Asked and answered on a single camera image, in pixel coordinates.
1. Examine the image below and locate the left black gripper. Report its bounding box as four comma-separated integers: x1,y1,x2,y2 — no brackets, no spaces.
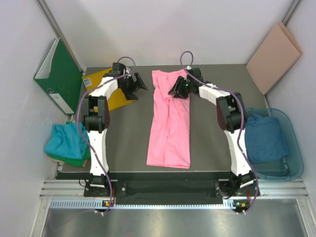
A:
118,72,148,100

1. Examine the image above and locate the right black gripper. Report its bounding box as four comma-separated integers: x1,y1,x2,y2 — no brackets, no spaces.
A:
168,77,193,100

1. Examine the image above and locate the pink t shirt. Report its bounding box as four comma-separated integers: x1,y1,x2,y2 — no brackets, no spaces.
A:
147,70,191,169

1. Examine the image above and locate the teal t shirt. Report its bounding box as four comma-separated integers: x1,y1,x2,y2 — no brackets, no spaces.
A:
44,122,89,160

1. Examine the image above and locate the green t shirt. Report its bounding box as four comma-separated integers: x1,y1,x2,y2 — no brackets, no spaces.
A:
48,154,87,167

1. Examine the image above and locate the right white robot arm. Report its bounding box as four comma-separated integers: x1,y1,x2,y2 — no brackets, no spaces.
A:
168,66,255,196

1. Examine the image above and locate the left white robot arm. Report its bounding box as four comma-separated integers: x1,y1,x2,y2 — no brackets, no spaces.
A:
79,62,148,196

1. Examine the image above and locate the yellow padded envelope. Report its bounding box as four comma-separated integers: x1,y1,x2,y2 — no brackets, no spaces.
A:
82,68,135,111

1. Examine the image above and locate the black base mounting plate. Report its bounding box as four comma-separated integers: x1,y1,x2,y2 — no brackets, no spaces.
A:
83,171,261,204

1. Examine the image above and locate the blue t shirt in bin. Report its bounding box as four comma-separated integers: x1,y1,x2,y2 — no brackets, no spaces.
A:
245,114,290,163

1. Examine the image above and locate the beige paper folder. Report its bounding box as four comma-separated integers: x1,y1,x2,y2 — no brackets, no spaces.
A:
246,23,303,95

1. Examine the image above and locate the teal plastic bin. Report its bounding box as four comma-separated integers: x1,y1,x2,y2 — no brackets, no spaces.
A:
246,108,304,181

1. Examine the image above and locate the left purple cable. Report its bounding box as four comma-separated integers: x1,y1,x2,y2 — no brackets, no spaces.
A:
76,56,136,214

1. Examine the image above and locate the purple cable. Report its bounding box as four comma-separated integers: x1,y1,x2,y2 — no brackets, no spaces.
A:
179,50,260,214
76,56,136,214

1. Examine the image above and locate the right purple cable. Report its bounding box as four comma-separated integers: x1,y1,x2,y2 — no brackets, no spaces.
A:
179,50,260,214

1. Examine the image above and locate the green ring binder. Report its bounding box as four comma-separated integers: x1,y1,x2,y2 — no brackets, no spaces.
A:
34,39,82,115

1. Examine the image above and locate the grey slotted cable duct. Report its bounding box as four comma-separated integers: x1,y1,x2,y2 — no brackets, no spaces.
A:
50,199,246,209

